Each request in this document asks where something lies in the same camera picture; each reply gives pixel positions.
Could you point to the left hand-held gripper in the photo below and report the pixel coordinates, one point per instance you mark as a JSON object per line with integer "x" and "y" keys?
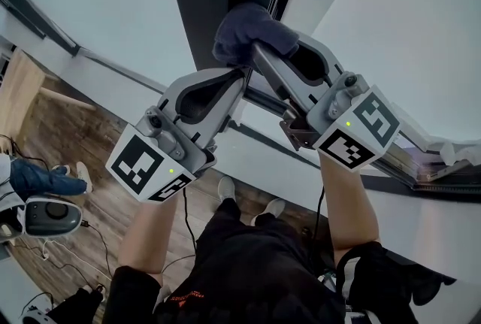
{"x": 135, "y": 164}

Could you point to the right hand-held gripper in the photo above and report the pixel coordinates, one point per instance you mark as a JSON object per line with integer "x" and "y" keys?
{"x": 376, "y": 119}

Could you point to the dark blue cleaning cloth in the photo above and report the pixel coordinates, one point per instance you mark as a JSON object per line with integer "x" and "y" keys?
{"x": 244, "y": 29}

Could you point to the person's right forearm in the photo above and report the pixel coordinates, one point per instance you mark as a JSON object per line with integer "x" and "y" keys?
{"x": 345, "y": 209}

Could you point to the person's left forearm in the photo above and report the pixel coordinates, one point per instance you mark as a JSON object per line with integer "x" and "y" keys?
{"x": 146, "y": 236}

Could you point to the person's left white shoe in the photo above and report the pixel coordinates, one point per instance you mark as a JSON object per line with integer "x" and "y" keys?
{"x": 226, "y": 189}

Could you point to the person's white shoe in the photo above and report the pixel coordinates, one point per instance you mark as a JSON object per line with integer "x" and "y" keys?
{"x": 226, "y": 189}
{"x": 272, "y": 208}

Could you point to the person's black trousers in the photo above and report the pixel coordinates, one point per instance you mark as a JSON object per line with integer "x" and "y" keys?
{"x": 229, "y": 209}

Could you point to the person's right white shoe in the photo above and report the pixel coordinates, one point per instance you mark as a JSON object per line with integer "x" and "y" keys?
{"x": 272, "y": 208}

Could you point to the white crumpled paper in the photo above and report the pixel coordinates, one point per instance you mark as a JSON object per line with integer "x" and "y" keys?
{"x": 462, "y": 153}

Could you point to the light wooden table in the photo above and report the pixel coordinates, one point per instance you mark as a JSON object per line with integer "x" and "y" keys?
{"x": 19, "y": 89}

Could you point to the person's black shirt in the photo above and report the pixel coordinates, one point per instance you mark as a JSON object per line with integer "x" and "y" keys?
{"x": 263, "y": 277}

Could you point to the grey and white handheld device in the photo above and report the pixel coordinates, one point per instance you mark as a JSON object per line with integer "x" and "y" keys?
{"x": 56, "y": 217}

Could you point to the black office chair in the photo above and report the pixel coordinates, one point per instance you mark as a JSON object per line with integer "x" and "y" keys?
{"x": 424, "y": 281}

